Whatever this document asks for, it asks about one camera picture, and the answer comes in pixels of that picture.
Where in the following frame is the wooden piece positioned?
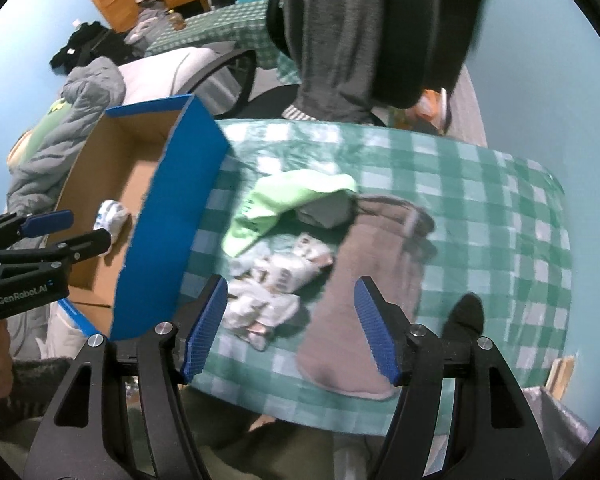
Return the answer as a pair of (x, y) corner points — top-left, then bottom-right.
(544, 355), (578, 401)

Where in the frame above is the grey clothes pile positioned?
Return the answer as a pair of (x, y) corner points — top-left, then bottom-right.
(125, 7), (173, 46)

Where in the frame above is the white duvet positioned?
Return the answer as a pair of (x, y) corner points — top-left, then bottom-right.
(115, 46), (241, 111)

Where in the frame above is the light green sock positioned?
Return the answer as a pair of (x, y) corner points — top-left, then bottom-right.
(221, 169), (358, 258)

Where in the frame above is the pale white sock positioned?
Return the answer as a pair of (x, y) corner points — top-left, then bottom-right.
(230, 240), (271, 276)

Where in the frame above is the white patterned sock ball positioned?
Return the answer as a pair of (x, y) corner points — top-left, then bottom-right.
(92, 200), (131, 241)

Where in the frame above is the black sock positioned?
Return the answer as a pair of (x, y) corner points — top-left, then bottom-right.
(440, 292), (486, 348)

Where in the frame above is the grey fluffy sock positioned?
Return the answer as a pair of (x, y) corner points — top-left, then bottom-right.
(295, 192), (353, 228)

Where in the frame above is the green checked tablecloth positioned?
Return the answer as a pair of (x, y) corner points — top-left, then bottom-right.
(144, 0), (301, 86)
(180, 119), (573, 436)

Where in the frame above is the blue cardboard box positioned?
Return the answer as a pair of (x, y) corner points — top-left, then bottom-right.
(52, 94), (232, 343)

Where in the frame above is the orange bag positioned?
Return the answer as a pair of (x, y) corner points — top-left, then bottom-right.
(395, 89), (453, 136)

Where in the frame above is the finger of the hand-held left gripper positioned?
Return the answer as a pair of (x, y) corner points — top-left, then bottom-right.
(0, 230), (112, 268)
(0, 210), (75, 254)

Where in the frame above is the taupe long sock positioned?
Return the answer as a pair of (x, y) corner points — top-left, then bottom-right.
(296, 194), (437, 401)

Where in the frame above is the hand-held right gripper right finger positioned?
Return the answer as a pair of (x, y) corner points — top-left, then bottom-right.
(354, 276), (556, 480)

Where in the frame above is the black clothes pile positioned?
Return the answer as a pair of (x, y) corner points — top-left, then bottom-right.
(49, 21), (141, 73)

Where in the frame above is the black jacket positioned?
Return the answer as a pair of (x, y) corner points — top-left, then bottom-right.
(420, 0), (501, 96)

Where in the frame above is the black office chair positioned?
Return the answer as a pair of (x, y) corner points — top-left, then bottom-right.
(190, 0), (453, 133)

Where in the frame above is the grey trash bag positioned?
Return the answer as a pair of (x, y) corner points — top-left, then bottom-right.
(515, 385), (593, 480)

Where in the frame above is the grey quilt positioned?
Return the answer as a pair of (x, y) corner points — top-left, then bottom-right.
(5, 56), (127, 211)

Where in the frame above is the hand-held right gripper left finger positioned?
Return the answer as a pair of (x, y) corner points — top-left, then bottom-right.
(25, 276), (229, 480)

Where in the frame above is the white patterned sock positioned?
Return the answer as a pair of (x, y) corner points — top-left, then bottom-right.
(250, 234), (336, 293)
(222, 290), (301, 352)

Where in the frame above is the grey fleece garment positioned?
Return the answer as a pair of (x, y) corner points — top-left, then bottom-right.
(275, 0), (396, 123)

